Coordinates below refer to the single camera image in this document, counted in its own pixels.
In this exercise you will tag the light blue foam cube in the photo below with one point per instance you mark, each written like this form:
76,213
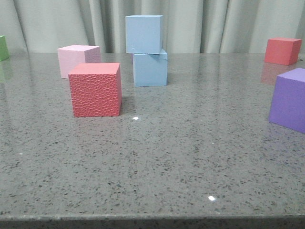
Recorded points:
144,34
150,69

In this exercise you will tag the textured red foam cube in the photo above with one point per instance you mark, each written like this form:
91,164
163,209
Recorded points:
96,89

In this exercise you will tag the pink foam cube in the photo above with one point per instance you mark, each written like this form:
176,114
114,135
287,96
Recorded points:
70,56

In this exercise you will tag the near purple foam cube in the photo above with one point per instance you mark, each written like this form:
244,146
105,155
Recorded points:
288,103

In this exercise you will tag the far red foam cube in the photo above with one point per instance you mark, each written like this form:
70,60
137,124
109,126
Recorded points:
282,51

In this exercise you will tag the grey-green curtain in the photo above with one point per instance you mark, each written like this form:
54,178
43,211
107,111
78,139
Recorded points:
189,26

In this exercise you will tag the green foam cube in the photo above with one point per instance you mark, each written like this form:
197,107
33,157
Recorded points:
4,54

